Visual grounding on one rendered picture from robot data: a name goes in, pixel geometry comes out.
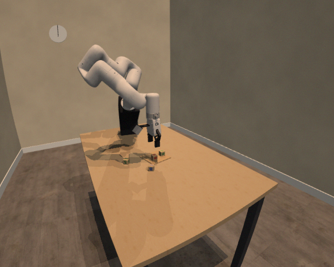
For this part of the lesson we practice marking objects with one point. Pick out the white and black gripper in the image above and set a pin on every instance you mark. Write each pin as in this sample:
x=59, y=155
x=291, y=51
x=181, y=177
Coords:
x=155, y=127

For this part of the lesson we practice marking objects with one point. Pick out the tan flat mat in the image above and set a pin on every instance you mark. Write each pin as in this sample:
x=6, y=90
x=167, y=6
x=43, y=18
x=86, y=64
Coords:
x=147, y=157

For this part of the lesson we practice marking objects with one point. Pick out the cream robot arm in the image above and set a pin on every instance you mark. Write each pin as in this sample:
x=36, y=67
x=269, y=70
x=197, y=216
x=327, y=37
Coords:
x=102, y=68

